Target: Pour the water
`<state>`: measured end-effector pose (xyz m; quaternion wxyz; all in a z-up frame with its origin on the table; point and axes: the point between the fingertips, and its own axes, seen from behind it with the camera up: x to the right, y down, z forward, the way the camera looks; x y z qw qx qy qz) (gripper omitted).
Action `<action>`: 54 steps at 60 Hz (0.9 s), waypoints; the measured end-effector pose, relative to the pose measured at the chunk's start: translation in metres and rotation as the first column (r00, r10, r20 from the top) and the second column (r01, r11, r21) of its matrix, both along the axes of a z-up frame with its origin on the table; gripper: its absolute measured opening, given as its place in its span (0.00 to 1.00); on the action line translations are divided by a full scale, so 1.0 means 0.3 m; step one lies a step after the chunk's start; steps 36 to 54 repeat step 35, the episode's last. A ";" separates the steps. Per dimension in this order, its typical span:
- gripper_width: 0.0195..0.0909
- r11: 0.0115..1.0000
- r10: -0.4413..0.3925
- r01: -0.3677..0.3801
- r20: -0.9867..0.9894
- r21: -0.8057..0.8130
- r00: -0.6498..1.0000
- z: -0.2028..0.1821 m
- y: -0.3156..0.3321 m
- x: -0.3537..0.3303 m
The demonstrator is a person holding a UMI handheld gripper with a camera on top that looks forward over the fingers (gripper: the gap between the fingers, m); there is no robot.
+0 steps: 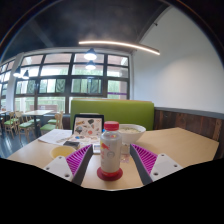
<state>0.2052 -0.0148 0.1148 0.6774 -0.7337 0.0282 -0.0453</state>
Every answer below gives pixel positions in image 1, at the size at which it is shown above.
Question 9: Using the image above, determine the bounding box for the yellow mug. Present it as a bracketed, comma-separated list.
[49, 145, 78, 160]

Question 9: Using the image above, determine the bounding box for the white bowl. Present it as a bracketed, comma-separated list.
[118, 123, 147, 145]

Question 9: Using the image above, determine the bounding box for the small dark phone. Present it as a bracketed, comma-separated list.
[62, 140, 81, 150]

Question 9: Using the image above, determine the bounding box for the group of green-seated wooden chairs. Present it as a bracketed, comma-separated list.
[0, 110, 65, 136]

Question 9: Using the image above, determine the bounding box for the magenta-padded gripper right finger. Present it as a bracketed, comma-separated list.
[129, 143, 184, 187]

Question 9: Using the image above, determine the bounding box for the large black-framed window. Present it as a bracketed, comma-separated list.
[0, 52, 131, 113]

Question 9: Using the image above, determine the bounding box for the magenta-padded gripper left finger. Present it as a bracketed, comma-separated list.
[43, 143, 94, 187]

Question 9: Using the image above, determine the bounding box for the sticker-covered black tablet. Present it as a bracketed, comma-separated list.
[71, 113, 105, 138]

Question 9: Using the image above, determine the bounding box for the long linear ceiling light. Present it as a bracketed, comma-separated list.
[78, 40, 161, 56]

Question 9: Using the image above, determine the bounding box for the flat round red coaster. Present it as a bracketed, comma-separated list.
[96, 166, 124, 182]

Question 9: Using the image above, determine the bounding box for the group of pendant lamps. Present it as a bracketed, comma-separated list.
[12, 47, 98, 80]

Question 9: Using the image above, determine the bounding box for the clear red-capped drink bottle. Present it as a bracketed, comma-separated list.
[99, 120, 123, 178]

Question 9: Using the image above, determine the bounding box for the green upholstered bench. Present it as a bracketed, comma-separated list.
[69, 99, 155, 132]

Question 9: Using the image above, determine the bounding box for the white printed sticker sheet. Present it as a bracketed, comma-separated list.
[71, 133, 102, 145]

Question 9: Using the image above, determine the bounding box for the white paper sheet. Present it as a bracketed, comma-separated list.
[37, 129, 74, 146]

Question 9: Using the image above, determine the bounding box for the light wooden dining table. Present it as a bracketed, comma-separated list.
[22, 109, 54, 133]

